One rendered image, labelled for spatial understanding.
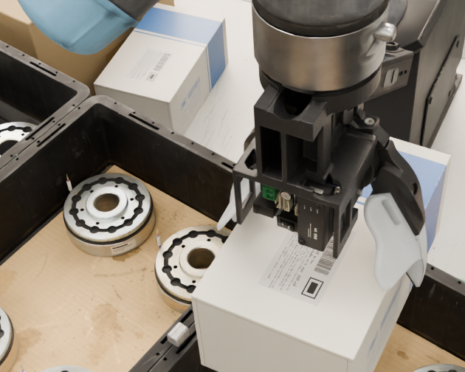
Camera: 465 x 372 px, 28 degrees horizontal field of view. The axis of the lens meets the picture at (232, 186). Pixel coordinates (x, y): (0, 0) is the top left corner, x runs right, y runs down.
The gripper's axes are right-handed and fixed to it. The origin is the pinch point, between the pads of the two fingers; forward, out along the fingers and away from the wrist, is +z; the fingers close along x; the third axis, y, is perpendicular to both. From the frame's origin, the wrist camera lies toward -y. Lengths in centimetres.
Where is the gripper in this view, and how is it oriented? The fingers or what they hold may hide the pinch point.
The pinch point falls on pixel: (328, 244)
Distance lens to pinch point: 69.8
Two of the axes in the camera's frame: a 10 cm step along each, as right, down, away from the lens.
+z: 0.6, 6.7, 7.4
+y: -4.5, 6.8, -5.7
